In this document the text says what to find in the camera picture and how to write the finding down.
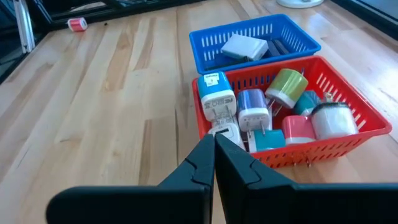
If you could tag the red plastic slotted basket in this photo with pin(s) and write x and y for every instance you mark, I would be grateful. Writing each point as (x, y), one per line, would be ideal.
(199, 112)

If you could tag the white rectangular plastic box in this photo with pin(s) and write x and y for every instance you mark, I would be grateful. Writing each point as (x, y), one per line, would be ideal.
(245, 46)

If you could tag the white dual port wall charger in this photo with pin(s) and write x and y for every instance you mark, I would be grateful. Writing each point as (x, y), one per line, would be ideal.
(230, 133)

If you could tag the white black-faced wall charger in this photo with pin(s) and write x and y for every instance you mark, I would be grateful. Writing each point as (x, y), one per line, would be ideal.
(334, 123)

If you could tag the pink white USB wall charger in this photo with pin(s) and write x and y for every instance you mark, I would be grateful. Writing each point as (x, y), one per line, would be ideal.
(77, 25)
(297, 127)

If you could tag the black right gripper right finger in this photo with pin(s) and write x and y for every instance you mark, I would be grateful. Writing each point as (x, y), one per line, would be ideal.
(264, 202)

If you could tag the teal white USB wall charger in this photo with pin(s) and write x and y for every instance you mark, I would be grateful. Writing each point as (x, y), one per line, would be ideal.
(306, 102)
(269, 140)

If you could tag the blue plastic slotted basket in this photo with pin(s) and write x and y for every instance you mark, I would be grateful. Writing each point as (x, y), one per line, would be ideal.
(196, 43)

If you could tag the silver aluminium bar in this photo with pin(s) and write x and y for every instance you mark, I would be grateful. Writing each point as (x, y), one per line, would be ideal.
(26, 31)

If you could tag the purple white USB wall charger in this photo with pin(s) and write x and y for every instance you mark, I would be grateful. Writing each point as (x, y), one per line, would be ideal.
(253, 115)

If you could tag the dark rectangular box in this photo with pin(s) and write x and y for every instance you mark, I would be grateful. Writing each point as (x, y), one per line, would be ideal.
(276, 48)

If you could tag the green white USB wall charger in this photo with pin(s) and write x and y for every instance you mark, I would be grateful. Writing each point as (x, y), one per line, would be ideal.
(286, 84)

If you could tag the white cylindrical lamp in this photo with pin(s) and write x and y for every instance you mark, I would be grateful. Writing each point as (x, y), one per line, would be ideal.
(298, 3)

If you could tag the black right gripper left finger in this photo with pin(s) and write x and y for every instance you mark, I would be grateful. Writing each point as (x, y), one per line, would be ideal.
(186, 199)

